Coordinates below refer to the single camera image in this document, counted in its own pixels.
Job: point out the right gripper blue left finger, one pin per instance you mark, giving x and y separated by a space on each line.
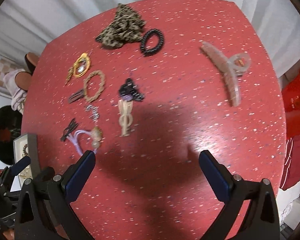
44 210

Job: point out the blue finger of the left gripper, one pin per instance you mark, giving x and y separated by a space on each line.
45 175
20 166

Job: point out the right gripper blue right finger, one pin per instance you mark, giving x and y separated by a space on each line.
261 220

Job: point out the black small claw clip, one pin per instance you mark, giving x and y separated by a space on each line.
129 91

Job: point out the translucent large claw clip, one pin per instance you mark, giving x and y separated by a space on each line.
231 67

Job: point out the white tray box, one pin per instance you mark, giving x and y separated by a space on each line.
26 145

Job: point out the black spiky hair clip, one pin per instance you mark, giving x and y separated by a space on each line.
69 129

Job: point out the silver star hair clip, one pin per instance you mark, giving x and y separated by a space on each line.
93 110

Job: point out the pink white cloth pile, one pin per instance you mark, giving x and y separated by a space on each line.
18 95

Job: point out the brown snap hair clip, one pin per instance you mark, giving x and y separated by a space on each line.
76 96

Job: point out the gold leaf hair pin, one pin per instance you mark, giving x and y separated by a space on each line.
69 75

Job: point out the red plastic stool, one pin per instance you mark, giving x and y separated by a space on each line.
291 100

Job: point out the leopard print scrunchie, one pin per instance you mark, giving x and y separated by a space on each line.
126 27

